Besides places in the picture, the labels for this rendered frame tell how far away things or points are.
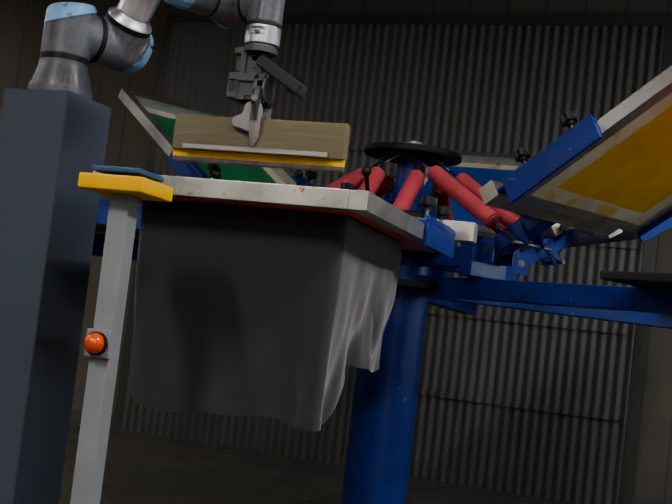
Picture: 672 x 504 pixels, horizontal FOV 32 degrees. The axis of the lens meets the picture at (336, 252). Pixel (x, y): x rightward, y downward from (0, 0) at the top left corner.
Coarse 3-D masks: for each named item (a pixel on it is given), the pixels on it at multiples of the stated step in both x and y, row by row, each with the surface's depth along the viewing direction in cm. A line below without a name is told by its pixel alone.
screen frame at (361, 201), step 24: (192, 192) 229; (216, 192) 227; (240, 192) 226; (264, 192) 224; (288, 192) 223; (312, 192) 222; (336, 192) 220; (360, 192) 219; (384, 216) 231; (408, 216) 249
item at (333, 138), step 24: (192, 120) 246; (216, 120) 244; (264, 120) 241; (288, 120) 240; (216, 144) 243; (240, 144) 242; (264, 144) 240; (288, 144) 239; (312, 144) 237; (336, 144) 236
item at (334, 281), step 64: (192, 256) 237; (256, 256) 233; (320, 256) 229; (192, 320) 236; (256, 320) 232; (320, 320) 228; (128, 384) 239; (192, 384) 235; (256, 384) 232; (320, 384) 227
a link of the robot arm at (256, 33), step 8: (248, 24) 243; (256, 24) 241; (264, 24) 241; (248, 32) 242; (256, 32) 241; (264, 32) 241; (272, 32) 241; (280, 32) 244; (248, 40) 242; (256, 40) 241; (264, 40) 241; (272, 40) 242
